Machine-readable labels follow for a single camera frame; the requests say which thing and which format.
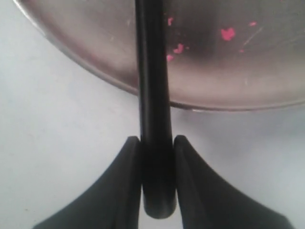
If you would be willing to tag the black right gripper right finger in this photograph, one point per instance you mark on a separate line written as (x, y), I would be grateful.
(207, 201)

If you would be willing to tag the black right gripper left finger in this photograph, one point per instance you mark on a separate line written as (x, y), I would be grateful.
(112, 202)

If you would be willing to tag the black knife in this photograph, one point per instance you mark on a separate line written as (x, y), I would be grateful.
(158, 175)

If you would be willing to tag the round metal plate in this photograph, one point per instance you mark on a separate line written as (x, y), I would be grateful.
(227, 55)

